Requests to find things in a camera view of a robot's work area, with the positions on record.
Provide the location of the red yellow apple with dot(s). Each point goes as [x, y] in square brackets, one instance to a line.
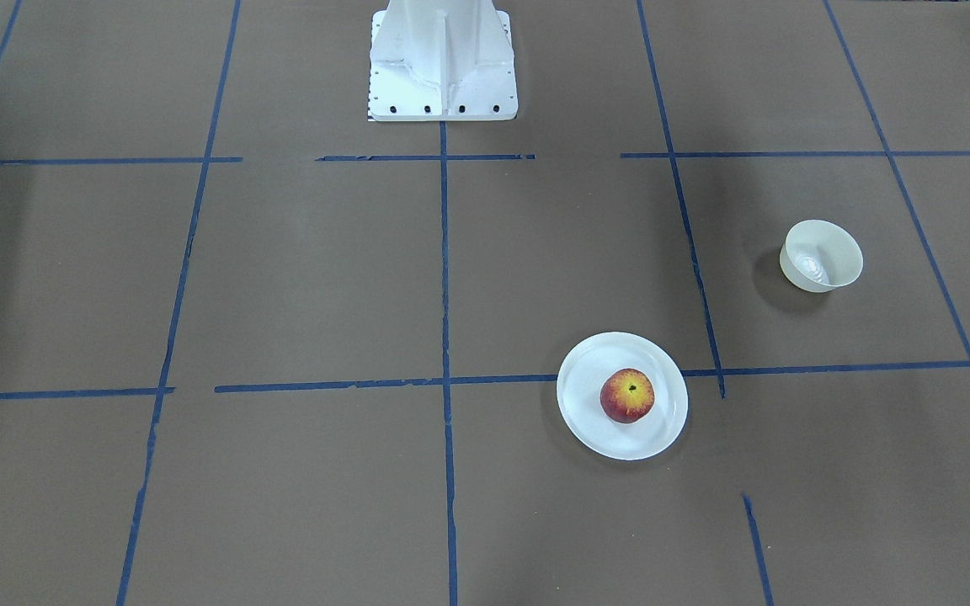
[627, 396]

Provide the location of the white round plate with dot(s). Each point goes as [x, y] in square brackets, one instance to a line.
[584, 373]

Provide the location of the white plastic bowl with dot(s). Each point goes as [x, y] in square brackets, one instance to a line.
[819, 256]

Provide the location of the brown paper table cover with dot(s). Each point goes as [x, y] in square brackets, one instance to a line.
[257, 349]

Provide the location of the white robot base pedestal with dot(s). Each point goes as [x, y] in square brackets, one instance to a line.
[441, 60]

